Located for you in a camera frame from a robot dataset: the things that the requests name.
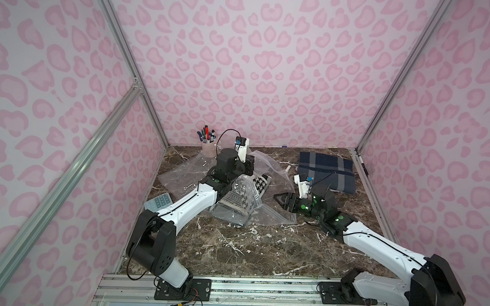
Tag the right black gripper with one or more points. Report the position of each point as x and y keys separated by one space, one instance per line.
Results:
x=294 y=202

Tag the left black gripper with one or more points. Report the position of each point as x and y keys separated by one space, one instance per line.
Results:
x=248 y=166

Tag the clear plastic vacuum bag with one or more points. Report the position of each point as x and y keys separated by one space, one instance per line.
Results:
x=183 y=178

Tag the black white houndstooth knit blanket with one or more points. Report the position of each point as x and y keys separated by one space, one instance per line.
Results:
x=243 y=198

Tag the navy plaid blanket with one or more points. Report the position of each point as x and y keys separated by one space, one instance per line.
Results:
x=327 y=173

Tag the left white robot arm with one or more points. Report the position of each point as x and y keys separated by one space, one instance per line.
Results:
x=154 y=238

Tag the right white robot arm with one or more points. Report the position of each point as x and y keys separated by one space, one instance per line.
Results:
x=419 y=280

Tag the pink pen cup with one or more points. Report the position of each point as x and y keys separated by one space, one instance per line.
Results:
x=209 y=148

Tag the red marker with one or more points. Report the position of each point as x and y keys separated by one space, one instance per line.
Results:
x=207 y=136

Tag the light blue calculator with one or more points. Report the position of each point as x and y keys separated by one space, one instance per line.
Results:
x=157 y=203

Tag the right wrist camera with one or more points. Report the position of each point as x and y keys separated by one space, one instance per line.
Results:
x=304 y=186

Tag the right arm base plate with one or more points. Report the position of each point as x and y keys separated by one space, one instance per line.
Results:
x=339 y=293

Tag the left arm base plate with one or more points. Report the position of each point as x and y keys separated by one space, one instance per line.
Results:
x=191 y=288

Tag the aluminium front rail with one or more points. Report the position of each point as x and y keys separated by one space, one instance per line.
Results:
x=119 y=290

